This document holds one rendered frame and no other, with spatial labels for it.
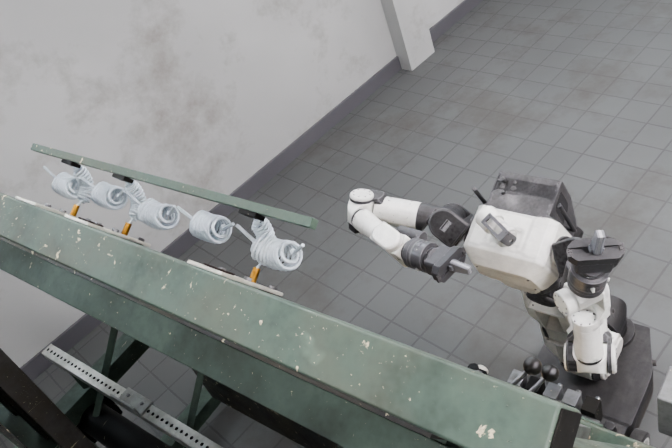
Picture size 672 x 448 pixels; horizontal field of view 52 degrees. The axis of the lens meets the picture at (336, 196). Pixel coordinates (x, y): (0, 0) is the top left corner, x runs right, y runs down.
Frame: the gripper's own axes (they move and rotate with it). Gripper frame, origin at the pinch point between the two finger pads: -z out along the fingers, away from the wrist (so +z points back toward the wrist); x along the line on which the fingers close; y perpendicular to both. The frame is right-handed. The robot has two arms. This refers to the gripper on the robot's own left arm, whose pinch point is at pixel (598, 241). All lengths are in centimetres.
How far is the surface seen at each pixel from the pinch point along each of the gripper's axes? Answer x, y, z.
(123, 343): 168, 48, 128
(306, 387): 63, -33, -6
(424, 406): 41, -49, -36
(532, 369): 18.5, -27.4, 3.4
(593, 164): -70, 182, 196
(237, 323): 72, -29, -26
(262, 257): 71, -9, -16
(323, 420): 60, -39, -6
